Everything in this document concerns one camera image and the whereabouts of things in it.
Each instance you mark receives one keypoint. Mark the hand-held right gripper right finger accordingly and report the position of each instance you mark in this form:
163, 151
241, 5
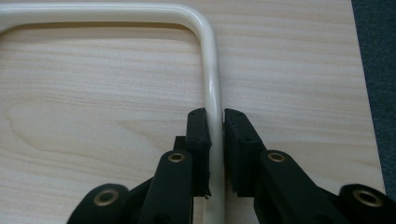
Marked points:
241, 149

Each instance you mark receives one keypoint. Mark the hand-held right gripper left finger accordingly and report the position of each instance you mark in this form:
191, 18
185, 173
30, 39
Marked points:
199, 146

